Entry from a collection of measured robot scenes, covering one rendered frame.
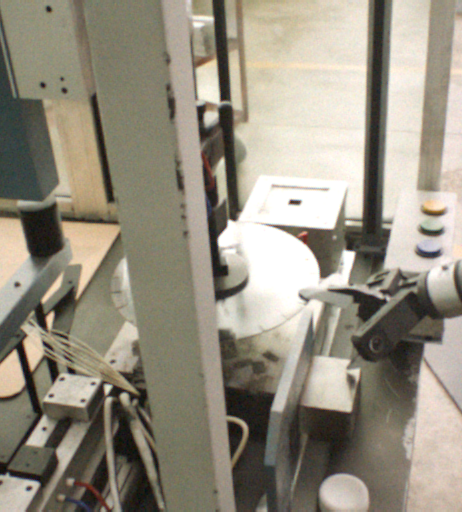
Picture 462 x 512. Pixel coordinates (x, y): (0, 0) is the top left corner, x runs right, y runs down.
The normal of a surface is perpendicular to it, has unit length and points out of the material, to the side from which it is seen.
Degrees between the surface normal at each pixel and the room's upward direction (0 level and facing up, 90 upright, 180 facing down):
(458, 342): 0
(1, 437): 0
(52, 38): 90
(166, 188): 90
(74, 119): 90
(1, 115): 90
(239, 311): 0
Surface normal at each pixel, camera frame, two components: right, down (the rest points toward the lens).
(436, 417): -0.07, -0.83
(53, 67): -0.26, 0.55
